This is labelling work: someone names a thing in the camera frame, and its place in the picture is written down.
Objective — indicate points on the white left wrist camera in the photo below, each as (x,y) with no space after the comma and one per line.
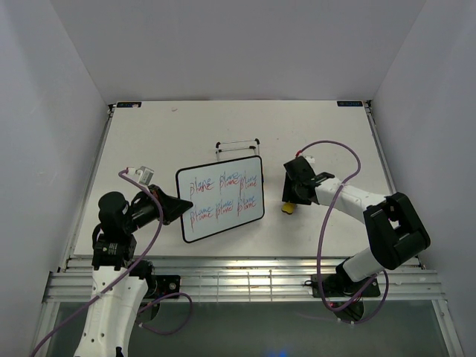
(142,175)

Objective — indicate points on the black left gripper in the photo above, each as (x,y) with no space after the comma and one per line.
(172,206)

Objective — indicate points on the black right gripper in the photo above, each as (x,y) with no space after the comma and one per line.
(288,195)

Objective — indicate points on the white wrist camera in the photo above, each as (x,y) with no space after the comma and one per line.
(142,175)
(309,158)

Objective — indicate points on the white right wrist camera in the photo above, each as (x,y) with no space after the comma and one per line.
(309,158)

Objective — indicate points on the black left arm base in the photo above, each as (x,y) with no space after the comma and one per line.
(161,285)

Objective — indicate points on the blue table label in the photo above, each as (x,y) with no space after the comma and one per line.
(129,104)
(349,103)

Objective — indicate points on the right blue table label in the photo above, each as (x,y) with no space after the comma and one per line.
(349,103)

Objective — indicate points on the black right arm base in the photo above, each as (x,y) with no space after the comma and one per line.
(334,286)

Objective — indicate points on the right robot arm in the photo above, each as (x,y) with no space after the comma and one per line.
(395,231)

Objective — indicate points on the black whiteboard stand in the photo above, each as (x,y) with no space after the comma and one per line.
(238,147)

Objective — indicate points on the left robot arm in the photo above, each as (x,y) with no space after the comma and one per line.
(124,286)

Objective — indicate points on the whiteboard with black frame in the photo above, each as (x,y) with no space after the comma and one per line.
(224,195)

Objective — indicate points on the yellow bone-shaped eraser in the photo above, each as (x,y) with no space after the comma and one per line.
(288,208)

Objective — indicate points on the left blue table label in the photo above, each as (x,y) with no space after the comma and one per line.
(129,104)

